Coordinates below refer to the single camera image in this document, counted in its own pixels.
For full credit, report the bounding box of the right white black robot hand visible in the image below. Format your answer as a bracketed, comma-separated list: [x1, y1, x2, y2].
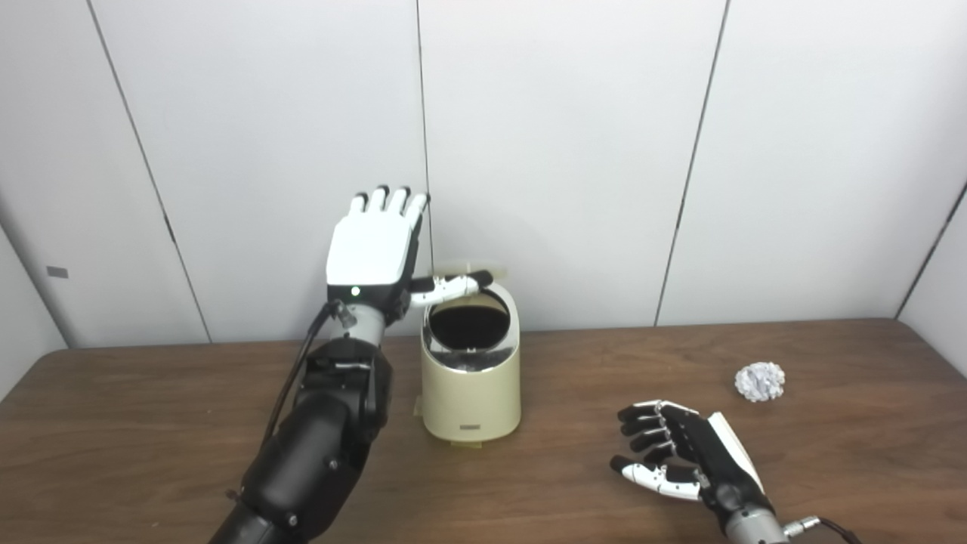
[610, 400, 775, 530]

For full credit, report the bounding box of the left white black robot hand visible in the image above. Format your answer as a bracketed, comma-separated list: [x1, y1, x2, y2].
[325, 185, 496, 322]

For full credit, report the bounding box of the white paper ball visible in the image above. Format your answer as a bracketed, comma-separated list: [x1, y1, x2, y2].
[734, 361, 786, 403]

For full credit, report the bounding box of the cream-colored round bin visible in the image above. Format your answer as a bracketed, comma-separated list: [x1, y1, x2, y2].
[420, 283, 522, 443]

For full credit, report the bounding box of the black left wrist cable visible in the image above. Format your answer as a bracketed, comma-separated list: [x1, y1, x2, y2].
[261, 301, 356, 454]

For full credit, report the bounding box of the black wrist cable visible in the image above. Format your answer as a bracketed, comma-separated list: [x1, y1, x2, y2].
[784, 515, 862, 544]
[261, 301, 356, 454]

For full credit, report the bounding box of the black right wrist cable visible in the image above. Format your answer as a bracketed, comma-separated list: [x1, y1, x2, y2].
[784, 515, 862, 544]

